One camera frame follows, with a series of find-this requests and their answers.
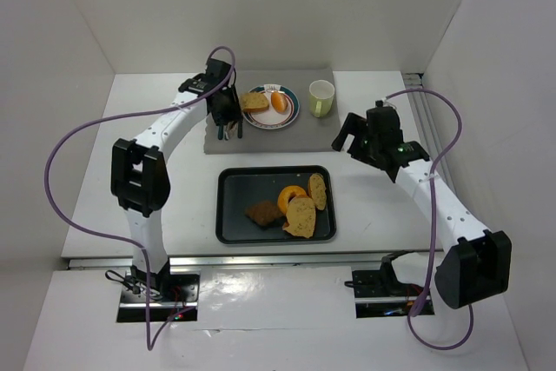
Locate metal tongs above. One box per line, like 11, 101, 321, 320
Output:
223, 121, 239, 141

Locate round orange bun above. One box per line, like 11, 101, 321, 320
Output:
270, 90, 288, 114

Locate brown chocolate croissant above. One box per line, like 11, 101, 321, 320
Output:
245, 200, 283, 228

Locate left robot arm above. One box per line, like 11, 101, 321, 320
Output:
110, 58, 239, 292

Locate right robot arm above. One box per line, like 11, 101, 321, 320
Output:
332, 103, 512, 309

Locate large front bread slice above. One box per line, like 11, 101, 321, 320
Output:
282, 196, 316, 239

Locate light green mug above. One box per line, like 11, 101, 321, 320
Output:
309, 80, 335, 118

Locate white plate green red rim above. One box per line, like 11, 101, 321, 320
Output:
242, 84, 300, 130

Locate black baking tray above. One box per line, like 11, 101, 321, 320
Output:
215, 165, 336, 245

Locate orange glazed donut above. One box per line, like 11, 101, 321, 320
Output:
277, 185, 307, 215

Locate aluminium rail right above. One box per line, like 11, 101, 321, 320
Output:
401, 73, 442, 158

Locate aluminium rail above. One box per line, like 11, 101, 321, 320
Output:
401, 73, 442, 158
69, 251, 396, 270

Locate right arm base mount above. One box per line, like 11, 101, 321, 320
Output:
344, 251, 423, 319

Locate aluminium rail front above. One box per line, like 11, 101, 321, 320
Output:
69, 251, 396, 270

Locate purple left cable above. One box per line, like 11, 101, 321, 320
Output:
43, 45, 238, 351

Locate purple cable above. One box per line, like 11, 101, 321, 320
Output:
381, 88, 474, 351
43, 45, 238, 351

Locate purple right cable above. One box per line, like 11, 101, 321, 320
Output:
381, 88, 474, 351

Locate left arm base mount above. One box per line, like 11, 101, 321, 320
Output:
104, 269, 200, 323

